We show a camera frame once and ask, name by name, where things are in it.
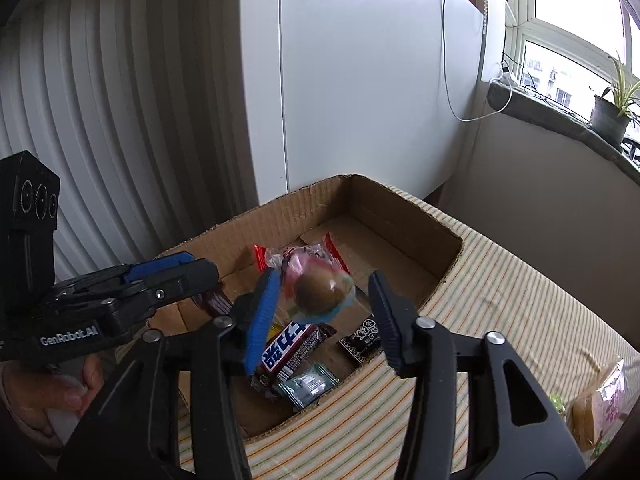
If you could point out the grey green snack packet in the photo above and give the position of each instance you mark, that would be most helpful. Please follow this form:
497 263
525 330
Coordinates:
307 385

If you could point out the person's left hand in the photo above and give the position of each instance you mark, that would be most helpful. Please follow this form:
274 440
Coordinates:
65 392

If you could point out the white cabinet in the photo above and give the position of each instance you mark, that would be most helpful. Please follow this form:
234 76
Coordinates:
350 85

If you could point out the white power strip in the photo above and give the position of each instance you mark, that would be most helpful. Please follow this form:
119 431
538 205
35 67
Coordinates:
505 76

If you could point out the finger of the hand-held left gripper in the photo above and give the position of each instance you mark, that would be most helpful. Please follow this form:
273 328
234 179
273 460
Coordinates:
185 280
160 264

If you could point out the clear packet with brown bun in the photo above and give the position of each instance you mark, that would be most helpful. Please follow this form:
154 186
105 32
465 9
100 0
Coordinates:
315 292

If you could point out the striped yellow cloth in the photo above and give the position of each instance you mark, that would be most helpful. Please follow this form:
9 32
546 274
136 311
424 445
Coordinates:
500 310

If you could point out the brown chocolate bar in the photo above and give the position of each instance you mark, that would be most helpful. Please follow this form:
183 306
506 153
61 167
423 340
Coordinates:
217 304
290 352

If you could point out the white framed window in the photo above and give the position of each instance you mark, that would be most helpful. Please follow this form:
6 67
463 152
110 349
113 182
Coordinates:
565 25

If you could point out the green wrapped candy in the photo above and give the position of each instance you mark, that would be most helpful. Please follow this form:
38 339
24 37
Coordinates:
556 404

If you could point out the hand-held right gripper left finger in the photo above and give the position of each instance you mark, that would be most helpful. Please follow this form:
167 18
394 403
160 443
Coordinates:
262 320

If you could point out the red ended snack packet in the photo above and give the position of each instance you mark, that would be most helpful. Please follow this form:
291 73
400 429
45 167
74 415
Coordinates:
336 252

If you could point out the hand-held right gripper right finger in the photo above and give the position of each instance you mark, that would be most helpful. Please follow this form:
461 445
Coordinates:
392 325

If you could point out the clear bread packet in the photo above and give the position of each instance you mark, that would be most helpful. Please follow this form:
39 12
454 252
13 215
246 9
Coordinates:
600 405

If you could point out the small dark brown packet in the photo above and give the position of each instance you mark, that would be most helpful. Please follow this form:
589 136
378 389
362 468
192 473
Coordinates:
360 342

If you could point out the cardboard box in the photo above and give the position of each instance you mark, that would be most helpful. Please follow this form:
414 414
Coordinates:
395 220

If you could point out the potted spider plant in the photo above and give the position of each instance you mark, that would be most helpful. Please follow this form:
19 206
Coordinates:
610 115

